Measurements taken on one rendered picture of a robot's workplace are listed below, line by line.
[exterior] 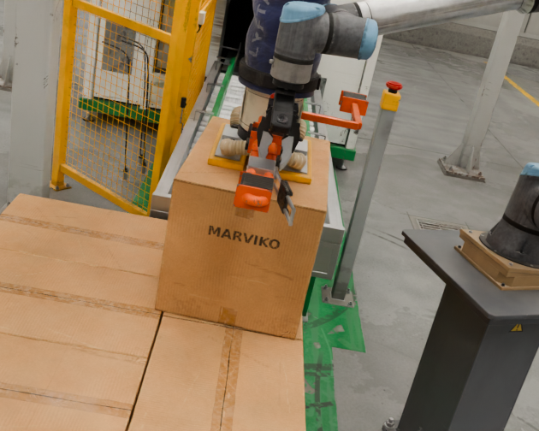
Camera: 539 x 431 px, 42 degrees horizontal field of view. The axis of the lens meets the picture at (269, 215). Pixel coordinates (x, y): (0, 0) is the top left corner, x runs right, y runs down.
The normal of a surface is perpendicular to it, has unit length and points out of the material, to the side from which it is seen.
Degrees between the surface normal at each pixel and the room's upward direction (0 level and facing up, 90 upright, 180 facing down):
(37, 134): 90
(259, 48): 75
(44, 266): 0
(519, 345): 90
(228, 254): 90
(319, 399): 0
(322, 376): 0
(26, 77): 90
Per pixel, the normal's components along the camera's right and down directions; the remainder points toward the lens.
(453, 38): -0.01, 0.41
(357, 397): 0.19, -0.90
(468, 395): 0.33, 0.44
